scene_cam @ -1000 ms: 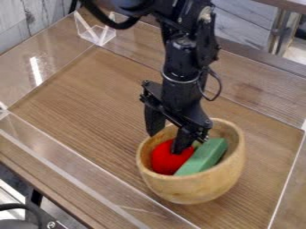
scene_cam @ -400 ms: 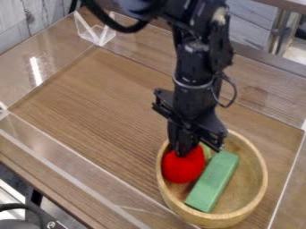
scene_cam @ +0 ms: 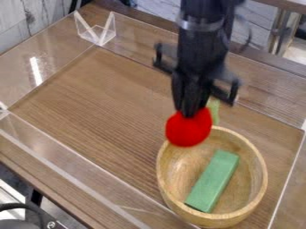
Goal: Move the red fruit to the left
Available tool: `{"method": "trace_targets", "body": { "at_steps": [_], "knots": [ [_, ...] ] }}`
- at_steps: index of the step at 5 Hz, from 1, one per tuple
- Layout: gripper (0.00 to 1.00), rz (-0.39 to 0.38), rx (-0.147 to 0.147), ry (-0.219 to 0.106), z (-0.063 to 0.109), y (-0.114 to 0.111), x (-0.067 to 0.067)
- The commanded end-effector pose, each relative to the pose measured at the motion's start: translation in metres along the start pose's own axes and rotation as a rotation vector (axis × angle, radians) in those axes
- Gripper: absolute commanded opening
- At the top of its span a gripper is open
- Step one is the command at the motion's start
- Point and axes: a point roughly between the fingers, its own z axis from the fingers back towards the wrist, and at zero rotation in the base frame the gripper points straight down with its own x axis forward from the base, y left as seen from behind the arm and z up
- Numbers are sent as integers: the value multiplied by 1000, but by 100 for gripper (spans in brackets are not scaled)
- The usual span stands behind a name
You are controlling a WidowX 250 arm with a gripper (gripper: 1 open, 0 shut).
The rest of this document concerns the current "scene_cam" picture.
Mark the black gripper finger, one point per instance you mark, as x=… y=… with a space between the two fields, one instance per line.
x=198 y=90
x=178 y=91

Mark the red plush fruit green leaf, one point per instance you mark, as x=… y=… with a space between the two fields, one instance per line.
x=186 y=132

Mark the black table leg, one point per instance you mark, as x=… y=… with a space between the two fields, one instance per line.
x=36 y=197

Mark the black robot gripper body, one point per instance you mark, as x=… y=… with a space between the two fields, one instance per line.
x=199 y=55

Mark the metal frame in background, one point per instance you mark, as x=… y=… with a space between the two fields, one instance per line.
x=285 y=27

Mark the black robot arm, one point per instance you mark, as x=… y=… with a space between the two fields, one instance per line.
x=210 y=10

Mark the wooden bowl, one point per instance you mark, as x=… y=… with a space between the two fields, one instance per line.
x=179 y=167

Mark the green rectangular block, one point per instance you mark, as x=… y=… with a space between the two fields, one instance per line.
x=213 y=181

